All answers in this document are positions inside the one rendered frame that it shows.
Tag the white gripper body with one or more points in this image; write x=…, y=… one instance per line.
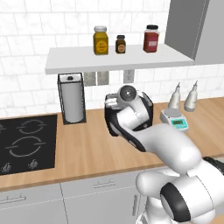
x=112, y=103

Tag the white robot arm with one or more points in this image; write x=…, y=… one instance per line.
x=172, y=145

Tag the white paper towel roll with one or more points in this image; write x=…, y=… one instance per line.
x=71, y=99

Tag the small brown jar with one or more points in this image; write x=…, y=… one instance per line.
x=120, y=45

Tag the yellow spice jar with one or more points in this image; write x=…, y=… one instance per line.
x=101, y=42

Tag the white kitchen scale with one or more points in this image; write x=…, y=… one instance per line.
x=175, y=119

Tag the red spice jar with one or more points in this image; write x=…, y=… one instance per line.
x=151, y=39

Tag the grey drawer front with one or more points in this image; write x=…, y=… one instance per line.
x=35, y=194
x=87, y=189

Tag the black hob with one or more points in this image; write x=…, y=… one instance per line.
x=26, y=144

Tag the grey cupboard door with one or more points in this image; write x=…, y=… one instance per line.
x=32, y=214
x=99, y=208

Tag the grey wall socket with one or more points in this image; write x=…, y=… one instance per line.
x=103, y=78
x=89, y=79

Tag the white wall shelf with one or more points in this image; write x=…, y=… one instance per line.
x=116, y=61

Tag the grey wall cupboard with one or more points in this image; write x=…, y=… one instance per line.
x=186, y=26

